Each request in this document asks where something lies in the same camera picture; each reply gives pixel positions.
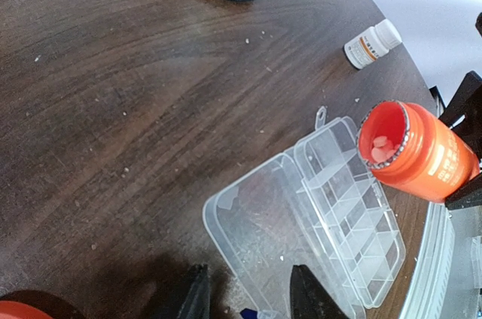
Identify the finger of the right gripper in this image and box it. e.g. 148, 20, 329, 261
439, 71, 481, 138
444, 174, 482, 210

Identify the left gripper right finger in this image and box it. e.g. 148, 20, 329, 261
289, 265, 349, 319

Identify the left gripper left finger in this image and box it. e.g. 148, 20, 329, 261
150, 263, 211, 319

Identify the orange pill bottle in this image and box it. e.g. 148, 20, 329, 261
357, 101, 480, 204

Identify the clear plastic pill organizer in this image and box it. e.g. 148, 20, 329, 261
203, 108, 406, 318

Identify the orange bottle cap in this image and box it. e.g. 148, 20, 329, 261
0, 300, 52, 319

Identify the small white bottle right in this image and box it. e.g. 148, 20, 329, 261
343, 19, 402, 70

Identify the front aluminium rail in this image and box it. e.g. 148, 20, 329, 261
399, 203, 481, 318

